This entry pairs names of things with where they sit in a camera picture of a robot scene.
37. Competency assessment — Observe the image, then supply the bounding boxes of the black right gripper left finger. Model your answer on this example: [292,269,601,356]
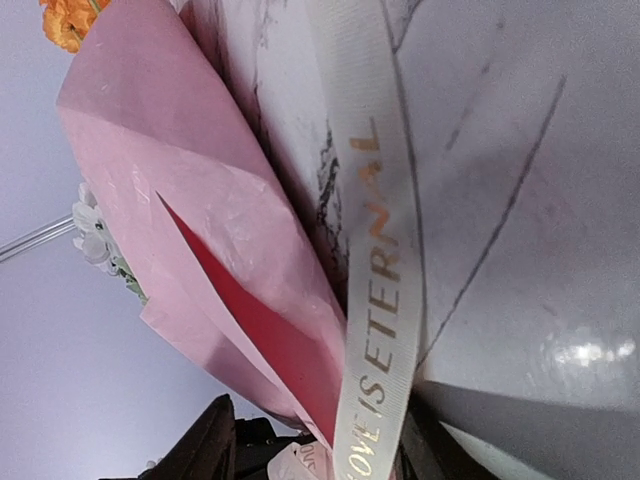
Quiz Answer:
[97,393,239,480]

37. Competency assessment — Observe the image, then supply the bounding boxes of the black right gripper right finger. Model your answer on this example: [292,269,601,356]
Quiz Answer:
[397,410,496,480]

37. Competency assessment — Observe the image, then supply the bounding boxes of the white flower bunch green leaves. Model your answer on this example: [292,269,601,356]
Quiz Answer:
[72,182,148,306]

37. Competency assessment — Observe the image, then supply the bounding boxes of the pink wrapping paper sheet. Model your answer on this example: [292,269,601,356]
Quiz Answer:
[57,1,345,445]

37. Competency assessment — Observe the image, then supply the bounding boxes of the cream ribbon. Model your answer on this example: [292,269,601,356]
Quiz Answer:
[267,0,426,480]

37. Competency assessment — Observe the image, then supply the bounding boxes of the orange flower stem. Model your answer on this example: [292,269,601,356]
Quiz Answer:
[39,0,111,54]

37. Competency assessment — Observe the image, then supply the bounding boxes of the aluminium frame left post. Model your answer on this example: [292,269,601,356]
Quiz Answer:
[0,215,75,263]

